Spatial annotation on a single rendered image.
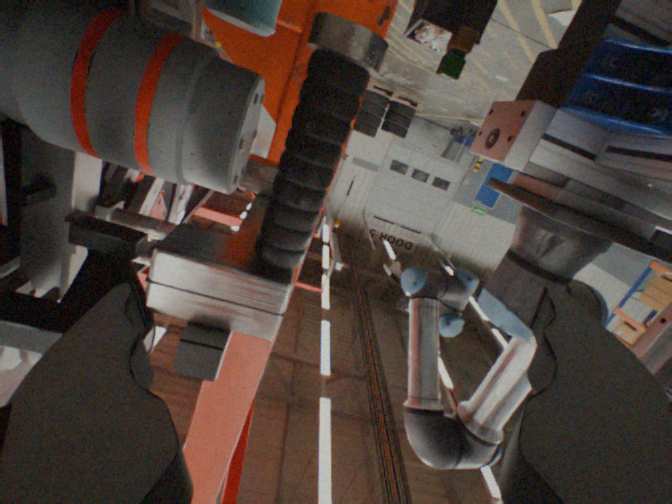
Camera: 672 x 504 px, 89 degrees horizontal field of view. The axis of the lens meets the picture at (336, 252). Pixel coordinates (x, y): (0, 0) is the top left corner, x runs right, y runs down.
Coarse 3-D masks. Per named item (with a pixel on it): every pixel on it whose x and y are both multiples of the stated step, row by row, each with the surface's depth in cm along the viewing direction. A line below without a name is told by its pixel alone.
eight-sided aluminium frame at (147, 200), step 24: (168, 0) 50; (192, 0) 49; (168, 24) 51; (192, 24) 52; (120, 168) 55; (120, 192) 55; (144, 192) 55; (0, 288) 37; (24, 288) 38; (0, 360) 31
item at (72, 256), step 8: (72, 216) 35; (80, 216) 36; (96, 216) 38; (64, 224) 35; (64, 232) 35; (64, 240) 35; (64, 248) 36; (72, 248) 36; (80, 248) 36; (152, 248) 37; (64, 256) 37; (72, 256) 37; (80, 256) 38; (144, 256) 37; (64, 264) 37; (72, 264) 37; (80, 264) 39; (64, 272) 37; (72, 272) 38; (64, 280) 38; (72, 280) 38; (64, 288) 38
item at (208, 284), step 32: (160, 256) 21; (192, 256) 22; (224, 256) 23; (160, 288) 22; (192, 288) 22; (224, 288) 22; (256, 288) 23; (288, 288) 23; (192, 320) 23; (224, 320) 23; (256, 320) 24
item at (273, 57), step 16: (288, 0) 66; (304, 0) 66; (208, 16) 68; (288, 16) 67; (304, 16) 67; (224, 32) 69; (240, 32) 69; (288, 32) 70; (224, 48) 70; (240, 48) 70; (256, 48) 70; (272, 48) 71; (288, 48) 71; (240, 64) 71; (256, 64) 72; (272, 64) 72; (288, 64) 72; (272, 80) 73; (288, 80) 73; (272, 96) 74; (272, 112) 76
